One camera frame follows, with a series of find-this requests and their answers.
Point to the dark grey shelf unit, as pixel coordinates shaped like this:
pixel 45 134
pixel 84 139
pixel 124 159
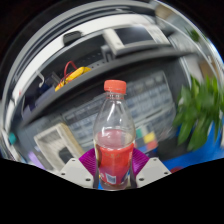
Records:
pixel 100 66

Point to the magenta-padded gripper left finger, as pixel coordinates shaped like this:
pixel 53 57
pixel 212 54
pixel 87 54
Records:
pixel 74 171

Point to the clear organizer with coloured parts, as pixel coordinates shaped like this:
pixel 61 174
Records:
pixel 148 138

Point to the white perforated tray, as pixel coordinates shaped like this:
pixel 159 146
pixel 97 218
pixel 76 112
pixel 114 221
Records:
pixel 50 138

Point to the green potted plant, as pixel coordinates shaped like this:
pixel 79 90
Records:
pixel 198 116

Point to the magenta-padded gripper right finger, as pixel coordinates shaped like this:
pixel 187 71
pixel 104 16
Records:
pixel 152 170

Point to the black rectangular device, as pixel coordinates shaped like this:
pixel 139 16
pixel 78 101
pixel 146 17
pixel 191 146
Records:
pixel 66 155

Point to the clear bottle red label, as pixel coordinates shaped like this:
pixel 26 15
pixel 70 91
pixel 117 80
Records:
pixel 114 156

